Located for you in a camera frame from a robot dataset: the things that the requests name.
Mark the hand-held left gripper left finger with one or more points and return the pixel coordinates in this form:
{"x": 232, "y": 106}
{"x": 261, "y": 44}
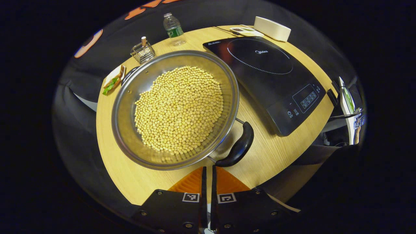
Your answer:
{"x": 204, "y": 195}

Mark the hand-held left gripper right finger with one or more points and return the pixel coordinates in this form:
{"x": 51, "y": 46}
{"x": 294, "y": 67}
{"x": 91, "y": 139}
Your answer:
{"x": 214, "y": 195}

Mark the black induction cooktop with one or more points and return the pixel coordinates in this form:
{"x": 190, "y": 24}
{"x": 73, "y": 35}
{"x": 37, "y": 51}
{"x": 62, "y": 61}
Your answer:
{"x": 260, "y": 74}

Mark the pile of soybeans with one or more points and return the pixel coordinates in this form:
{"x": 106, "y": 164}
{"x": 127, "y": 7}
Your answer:
{"x": 178, "y": 110}

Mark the sandwich with lettuce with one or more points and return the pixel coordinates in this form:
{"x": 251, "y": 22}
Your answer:
{"x": 112, "y": 84}

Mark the white printed board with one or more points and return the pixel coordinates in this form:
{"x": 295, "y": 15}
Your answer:
{"x": 346, "y": 100}

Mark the black backdrop cloth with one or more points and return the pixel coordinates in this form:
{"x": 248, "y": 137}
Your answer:
{"x": 81, "y": 84}

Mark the white divided bean dish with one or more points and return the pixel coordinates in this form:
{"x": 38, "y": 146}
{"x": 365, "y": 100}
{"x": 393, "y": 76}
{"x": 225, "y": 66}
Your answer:
{"x": 247, "y": 31}

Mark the clear plastic water bottle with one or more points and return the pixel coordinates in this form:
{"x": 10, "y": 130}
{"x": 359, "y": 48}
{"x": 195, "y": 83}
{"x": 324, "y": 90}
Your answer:
{"x": 172, "y": 27}

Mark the white toaster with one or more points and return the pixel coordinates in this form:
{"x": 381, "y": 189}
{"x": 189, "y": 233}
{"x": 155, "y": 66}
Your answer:
{"x": 271, "y": 28}

